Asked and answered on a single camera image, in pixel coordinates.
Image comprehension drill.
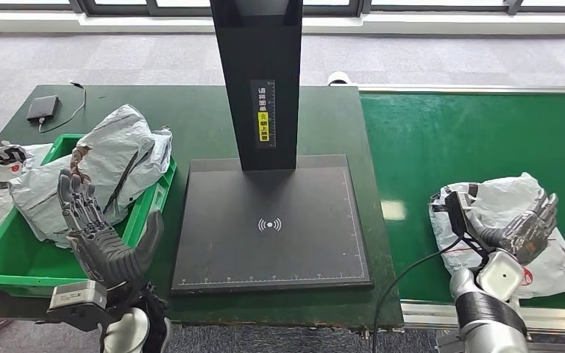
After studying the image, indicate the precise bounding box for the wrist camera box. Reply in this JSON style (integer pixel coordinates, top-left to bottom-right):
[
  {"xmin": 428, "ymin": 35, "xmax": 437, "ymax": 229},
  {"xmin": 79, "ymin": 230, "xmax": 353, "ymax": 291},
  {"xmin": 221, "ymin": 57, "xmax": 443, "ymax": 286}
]
[
  {"xmin": 47, "ymin": 281, "xmax": 135, "ymax": 332},
  {"xmin": 444, "ymin": 190, "xmax": 494, "ymax": 260}
]

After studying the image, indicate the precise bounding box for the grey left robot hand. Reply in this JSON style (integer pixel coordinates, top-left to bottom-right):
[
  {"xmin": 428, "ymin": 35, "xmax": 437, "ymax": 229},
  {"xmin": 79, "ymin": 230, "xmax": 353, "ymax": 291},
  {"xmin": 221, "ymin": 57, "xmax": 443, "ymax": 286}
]
[{"xmin": 57, "ymin": 168, "xmax": 165, "ymax": 290}]

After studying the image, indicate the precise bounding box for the white parcel bag shipping label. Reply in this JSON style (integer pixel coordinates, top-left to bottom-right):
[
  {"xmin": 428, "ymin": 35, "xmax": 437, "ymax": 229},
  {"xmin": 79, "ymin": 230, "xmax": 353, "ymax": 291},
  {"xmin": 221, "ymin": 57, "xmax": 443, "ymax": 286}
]
[{"xmin": 428, "ymin": 171, "xmax": 565, "ymax": 299}]

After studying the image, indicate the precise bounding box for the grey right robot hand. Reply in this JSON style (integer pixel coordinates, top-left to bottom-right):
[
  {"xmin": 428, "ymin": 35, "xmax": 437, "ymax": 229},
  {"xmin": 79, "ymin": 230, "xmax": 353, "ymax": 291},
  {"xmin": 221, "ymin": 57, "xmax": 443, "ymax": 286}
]
[{"xmin": 472, "ymin": 190, "xmax": 559, "ymax": 266}]

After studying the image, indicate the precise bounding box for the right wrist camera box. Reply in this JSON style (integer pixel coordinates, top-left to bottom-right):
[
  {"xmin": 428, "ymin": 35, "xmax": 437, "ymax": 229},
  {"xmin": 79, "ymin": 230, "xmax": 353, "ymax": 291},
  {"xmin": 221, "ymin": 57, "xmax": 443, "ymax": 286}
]
[{"xmin": 444, "ymin": 190, "xmax": 494, "ymax": 260}]

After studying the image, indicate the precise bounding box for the green plastic crate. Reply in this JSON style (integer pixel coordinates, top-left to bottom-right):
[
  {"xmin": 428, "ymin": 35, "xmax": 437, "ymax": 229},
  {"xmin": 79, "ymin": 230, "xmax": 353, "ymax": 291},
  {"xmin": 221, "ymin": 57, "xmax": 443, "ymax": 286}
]
[{"xmin": 0, "ymin": 134, "xmax": 178, "ymax": 298}]

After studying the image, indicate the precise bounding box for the black inbound scanner machine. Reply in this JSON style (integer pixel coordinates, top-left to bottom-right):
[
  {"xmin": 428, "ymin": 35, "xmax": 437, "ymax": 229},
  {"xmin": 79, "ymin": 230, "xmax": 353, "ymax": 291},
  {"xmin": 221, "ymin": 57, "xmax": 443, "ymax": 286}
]
[{"xmin": 171, "ymin": 0, "xmax": 374, "ymax": 296}]

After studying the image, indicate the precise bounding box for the black power bank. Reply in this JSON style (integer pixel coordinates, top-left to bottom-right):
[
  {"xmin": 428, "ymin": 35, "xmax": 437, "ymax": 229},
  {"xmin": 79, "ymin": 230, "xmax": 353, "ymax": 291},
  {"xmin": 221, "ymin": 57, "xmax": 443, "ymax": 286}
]
[{"xmin": 26, "ymin": 95, "xmax": 60, "ymax": 123}]

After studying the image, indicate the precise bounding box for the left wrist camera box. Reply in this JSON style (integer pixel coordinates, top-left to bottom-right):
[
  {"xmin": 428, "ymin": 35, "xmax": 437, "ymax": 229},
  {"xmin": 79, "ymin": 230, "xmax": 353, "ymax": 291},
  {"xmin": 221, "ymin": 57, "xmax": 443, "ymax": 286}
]
[{"xmin": 47, "ymin": 281, "xmax": 135, "ymax": 332}]

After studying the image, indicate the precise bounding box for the dark green table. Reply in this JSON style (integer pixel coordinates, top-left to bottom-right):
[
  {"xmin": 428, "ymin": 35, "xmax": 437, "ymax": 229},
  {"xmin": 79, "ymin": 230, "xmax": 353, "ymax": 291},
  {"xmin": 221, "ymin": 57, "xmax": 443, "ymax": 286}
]
[{"xmin": 0, "ymin": 85, "xmax": 405, "ymax": 328}]

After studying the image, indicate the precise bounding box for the black yellow label sticker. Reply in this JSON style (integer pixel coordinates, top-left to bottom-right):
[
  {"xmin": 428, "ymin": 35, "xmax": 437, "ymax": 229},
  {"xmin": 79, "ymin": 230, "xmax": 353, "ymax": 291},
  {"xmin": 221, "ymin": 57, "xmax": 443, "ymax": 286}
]
[{"xmin": 250, "ymin": 79, "xmax": 277, "ymax": 149}]

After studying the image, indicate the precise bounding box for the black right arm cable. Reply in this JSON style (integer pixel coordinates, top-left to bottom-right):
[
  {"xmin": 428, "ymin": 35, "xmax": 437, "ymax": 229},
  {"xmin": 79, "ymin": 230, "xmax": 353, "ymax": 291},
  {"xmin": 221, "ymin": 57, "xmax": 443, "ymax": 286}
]
[{"xmin": 371, "ymin": 238, "xmax": 463, "ymax": 353}]

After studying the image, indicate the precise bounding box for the grey parcel bag brown print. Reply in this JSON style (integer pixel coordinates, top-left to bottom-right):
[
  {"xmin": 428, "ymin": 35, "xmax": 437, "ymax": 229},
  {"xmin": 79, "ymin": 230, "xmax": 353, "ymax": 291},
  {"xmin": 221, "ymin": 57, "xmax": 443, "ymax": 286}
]
[{"xmin": 129, "ymin": 126, "xmax": 174, "ymax": 199}]

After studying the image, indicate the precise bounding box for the white round roller end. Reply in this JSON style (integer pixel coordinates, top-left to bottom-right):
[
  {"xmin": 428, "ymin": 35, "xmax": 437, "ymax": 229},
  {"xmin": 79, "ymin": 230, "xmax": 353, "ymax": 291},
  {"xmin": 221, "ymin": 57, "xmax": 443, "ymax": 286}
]
[{"xmin": 327, "ymin": 71, "xmax": 354, "ymax": 87}]

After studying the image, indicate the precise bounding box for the grey parcel bag red print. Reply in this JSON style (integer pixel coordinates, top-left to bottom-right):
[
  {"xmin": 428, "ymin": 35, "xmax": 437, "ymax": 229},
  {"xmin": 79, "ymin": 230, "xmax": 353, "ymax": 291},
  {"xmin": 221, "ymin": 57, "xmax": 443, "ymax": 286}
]
[{"xmin": 9, "ymin": 103, "xmax": 159, "ymax": 249}]

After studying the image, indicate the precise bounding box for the green conveyor belt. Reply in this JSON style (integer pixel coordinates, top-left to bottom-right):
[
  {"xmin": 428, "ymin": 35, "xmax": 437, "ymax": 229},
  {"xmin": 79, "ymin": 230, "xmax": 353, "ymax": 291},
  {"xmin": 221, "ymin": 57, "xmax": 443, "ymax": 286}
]
[{"xmin": 358, "ymin": 83, "xmax": 565, "ymax": 353}]

